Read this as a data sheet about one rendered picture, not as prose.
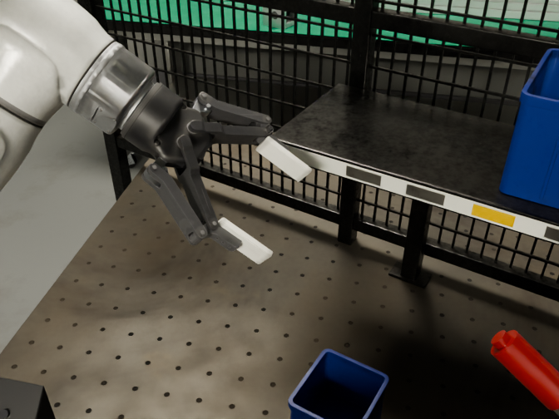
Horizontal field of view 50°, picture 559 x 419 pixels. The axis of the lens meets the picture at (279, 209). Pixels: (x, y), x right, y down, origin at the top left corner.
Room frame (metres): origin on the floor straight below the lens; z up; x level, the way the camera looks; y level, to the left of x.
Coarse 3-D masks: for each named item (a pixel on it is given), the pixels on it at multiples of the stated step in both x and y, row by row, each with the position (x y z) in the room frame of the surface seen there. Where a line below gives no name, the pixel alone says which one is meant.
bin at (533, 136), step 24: (552, 48) 0.74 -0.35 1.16; (552, 72) 0.73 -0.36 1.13; (528, 96) 0.60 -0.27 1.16; (552, 96) 0.73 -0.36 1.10; (528, 120) 0.60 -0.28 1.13; (552, 120) 0.58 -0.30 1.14; (528, 144) 0.59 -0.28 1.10; (552, 144) 0.58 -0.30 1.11; (504, 168) 0.61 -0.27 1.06; (528, 168) 0.59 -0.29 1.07; (552, 168) 0.58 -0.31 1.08; (504, 192) 0.60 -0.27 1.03; (528, 192) 0.58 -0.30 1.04; (552, 192) 0.57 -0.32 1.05
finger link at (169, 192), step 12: (156, 168) 0.54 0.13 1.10; (144, 180) 0.55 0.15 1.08; (168, 180) 0.54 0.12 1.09; (156, 192) 0.54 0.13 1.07; (168, 192) 0.53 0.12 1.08; (180, 192) 0.53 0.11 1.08; (168, 204) 0.53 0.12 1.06; (180, 204) 0.52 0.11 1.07; (180, 216) 0.51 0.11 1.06; (192, 216) 0.51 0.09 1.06; (180, 228) 0.52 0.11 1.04; (192, 228) 0.50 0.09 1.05; (204, 228) 0.51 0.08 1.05
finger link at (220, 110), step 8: (200, 96) 0.65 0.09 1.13; (208, 96) 0.66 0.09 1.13; (192, 104) 0.66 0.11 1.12; (216, 104) 0.65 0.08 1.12; (224, 104) 0.66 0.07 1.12; (216, 112) 0.65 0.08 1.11; (224, 112) 0.65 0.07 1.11; (232, 112) 0.65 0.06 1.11; (240, 112) 0.66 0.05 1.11; (248, 112) 0.67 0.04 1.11; (256, 112) 0.67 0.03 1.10; (216, 120) 0.66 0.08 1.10; (224, 120) 0.66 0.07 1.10; (232, 120) 0.66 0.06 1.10; (240, 120) 0.66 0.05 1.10; (248, 120) 0.66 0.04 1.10; (256, 120) 0.66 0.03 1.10; (264, 120) 0.67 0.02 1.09
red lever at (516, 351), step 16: (496, 336) 0.27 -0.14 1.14; (512, 336) 0.26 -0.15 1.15; (496, 352) 0.26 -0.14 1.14; (512, 352) 0.25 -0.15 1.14; (528, 352) 0.25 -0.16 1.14; (512, 368) 0.25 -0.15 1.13; (528, 368) 0.25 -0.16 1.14; (544, 368) 0.25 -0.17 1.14; (528, 384) 0.24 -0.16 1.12; (544, 384) 0.24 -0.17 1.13; (544, 400) 0.24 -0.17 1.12
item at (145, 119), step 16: (160, 96) 0.59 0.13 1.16; (176, 96) 0.61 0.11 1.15; (144, 112) 0.58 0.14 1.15; (160, 112) 0.58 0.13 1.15; (176, 112) 0.62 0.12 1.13; (192, 112) 0.63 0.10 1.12; (128, 128) 0.57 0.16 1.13; (144, 128) 0.57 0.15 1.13; (160, 128) 0.57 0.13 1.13; (176, 128) 0.60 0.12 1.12; (144, 144) 0.57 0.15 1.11; (160, 144) 0.57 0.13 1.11; (176, 144) 0.58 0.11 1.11; (192, 144) 0.59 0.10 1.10; (208, 144) 0.60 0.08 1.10; (176, 160) 0.57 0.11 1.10
